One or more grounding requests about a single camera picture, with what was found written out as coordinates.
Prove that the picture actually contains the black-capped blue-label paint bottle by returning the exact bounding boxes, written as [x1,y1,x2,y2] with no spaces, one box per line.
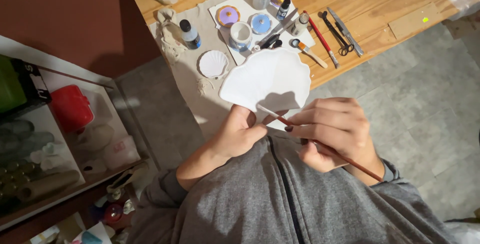
[179,19,202,50]

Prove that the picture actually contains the white paper sheet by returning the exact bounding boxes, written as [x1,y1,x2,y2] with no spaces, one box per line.
[208,0,316,67]

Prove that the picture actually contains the large white shell dish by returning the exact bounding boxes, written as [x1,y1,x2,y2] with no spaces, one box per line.
[218,47,312,114]

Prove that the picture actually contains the thin brown-handled paintbrush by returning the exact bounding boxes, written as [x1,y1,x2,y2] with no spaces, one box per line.
[256,104,384,183]

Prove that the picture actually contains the beige canvas cloth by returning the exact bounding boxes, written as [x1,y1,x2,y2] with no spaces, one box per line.
[149,0,291,141]

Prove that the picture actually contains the person's left hand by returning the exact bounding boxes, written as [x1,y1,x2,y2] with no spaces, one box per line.
[209,104,290,161]

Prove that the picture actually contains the metal palette knife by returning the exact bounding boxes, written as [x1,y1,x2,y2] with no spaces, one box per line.
[258,8,299,48]

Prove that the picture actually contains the blue round lid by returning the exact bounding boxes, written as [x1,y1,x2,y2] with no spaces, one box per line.
[250,13,272,35]

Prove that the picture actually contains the purple round lid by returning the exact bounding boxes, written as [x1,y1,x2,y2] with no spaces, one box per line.
[216,5,241,28]

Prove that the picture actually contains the metal tweezers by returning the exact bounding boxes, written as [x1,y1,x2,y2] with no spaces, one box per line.
[326,7,365,58]

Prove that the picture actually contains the grey zip hoodie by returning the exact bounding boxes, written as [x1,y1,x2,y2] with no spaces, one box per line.
[127,127,459,244]

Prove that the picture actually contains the red-handled paintbrush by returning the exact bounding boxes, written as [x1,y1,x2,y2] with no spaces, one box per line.
[302,10,341,69]

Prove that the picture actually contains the small black-capped dropper bottle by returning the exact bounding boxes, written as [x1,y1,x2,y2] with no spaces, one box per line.
[276,0,292,22]

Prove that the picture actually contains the person's right hand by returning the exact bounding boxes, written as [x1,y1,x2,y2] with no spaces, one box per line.
[284,98,376,173]

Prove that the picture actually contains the flat wooden-handled brush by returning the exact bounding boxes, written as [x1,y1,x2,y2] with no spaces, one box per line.
[291,39,329,69]

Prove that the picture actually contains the crumpled beige rag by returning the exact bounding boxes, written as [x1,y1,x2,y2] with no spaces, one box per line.
[156,8,188,65]

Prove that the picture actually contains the cluttered storage shelf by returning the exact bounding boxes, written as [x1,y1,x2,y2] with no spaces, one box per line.
[0,35,151,233]

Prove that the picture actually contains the small white shell dish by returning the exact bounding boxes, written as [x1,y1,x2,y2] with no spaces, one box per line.
[198,50,229,79]

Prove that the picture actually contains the black scissors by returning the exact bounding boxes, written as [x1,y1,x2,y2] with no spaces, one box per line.
[321,11,355,57]

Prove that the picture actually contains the brown cardboard piece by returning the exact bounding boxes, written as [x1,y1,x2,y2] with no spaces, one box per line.
[388,2,443,40]

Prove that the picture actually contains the heap of craft supplies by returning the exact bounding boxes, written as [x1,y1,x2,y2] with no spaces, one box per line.
[29,195,136,244]

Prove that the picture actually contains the white jar with blue base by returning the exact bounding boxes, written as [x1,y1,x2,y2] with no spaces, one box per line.
[229,21,254,53]

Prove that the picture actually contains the black-handled tool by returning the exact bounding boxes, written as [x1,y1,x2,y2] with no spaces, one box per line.
[260,34,283,50]

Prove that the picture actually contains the small grey-capped bottle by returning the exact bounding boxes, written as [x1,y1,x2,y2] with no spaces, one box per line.
[290,12,310,37]

